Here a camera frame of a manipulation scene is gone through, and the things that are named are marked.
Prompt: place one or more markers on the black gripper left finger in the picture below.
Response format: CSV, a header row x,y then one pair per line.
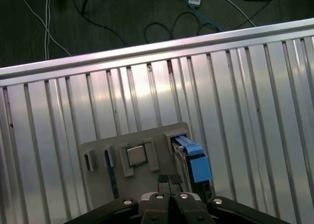
x,y
157,209

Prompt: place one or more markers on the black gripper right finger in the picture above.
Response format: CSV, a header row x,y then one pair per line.
x,y
186,209

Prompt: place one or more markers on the hard disk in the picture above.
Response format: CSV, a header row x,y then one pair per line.
x,y
200,170

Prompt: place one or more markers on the RAM stick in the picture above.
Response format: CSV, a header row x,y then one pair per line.
x,y
111,175

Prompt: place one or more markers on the silver CPU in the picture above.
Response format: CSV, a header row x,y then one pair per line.
x,y
136,155

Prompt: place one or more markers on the grey parts rack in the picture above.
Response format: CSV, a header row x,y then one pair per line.
x,y
142,139

